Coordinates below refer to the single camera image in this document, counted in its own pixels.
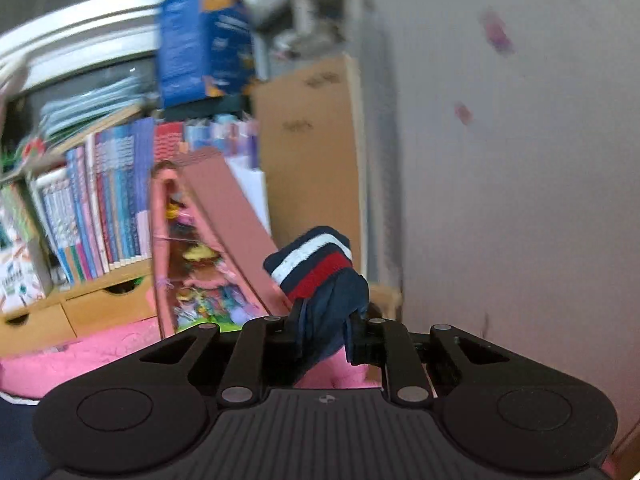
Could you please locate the pink blanket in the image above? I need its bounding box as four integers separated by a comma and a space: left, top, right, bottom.
0, 317, 381, 401

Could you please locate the wooden bookshelf with drawers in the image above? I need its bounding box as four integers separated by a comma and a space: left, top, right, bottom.
0, 105, 157, 356

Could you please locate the row of colourful books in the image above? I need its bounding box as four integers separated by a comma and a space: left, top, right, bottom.
30, 115, 261, 286

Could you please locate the brown cardboard box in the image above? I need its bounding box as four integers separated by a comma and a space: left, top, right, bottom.
252, 55, 367, 281

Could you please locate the blue carton box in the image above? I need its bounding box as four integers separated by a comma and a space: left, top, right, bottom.
157, 0, 258, 108

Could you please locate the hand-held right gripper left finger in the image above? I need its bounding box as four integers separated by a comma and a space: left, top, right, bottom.
139, 300, 305, 408

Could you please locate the white window frame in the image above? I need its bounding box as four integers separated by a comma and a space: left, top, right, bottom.
0, 0, 162, 96

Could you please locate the navy and white jacket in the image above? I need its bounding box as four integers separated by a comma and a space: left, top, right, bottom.
262, 226, 371, 386

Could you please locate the white printed box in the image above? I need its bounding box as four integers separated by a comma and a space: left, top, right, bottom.
0, 185, 53, 313

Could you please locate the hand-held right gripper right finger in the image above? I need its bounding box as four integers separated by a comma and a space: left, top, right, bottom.
345, 310, 511, 408

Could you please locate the pink toy box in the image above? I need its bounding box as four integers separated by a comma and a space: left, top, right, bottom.
150, 147, 293, 338

